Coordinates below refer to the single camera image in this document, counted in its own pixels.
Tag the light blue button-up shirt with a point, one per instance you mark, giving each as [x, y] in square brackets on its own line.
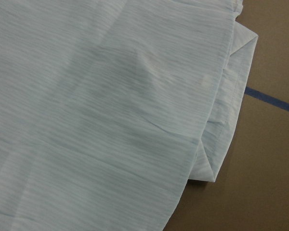
[109, 107]

